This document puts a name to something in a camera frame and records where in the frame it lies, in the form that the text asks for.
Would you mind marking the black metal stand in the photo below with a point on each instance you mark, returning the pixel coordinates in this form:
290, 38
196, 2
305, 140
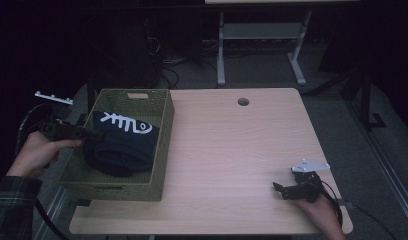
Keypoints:
365, 100

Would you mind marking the grey metal stand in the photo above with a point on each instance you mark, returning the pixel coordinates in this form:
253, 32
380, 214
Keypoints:
258, 30

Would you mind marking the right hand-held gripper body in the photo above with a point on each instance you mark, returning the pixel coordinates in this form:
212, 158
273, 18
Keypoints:
305, 191

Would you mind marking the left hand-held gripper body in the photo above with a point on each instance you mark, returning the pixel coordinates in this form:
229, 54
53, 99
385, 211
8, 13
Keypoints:
65, 131

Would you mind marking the green woven basket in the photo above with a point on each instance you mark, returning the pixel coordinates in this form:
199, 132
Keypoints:
158, 160

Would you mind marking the person's left hand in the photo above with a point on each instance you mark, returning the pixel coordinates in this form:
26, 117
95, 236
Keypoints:
33, 153

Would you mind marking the grey table edge bracket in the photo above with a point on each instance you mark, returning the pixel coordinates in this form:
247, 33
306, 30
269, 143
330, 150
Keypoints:
345, 202

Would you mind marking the person's right hand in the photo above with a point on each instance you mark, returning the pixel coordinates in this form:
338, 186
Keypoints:
323, 216

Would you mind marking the dark navy printed shirt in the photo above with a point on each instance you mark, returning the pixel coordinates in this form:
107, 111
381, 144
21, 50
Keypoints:
125, 150

